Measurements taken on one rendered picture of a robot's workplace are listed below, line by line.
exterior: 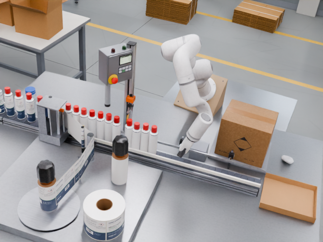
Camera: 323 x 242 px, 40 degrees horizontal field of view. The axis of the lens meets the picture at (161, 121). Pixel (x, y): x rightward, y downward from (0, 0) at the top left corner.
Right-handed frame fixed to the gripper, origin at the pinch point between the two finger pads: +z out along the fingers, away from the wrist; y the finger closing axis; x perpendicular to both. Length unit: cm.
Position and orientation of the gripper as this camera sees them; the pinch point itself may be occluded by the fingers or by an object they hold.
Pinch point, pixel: (180, 153)
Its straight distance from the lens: 256.9
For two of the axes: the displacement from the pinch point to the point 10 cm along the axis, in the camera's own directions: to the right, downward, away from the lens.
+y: -3.1, 5.5, -7.8
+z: -4.0, 6.7, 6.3
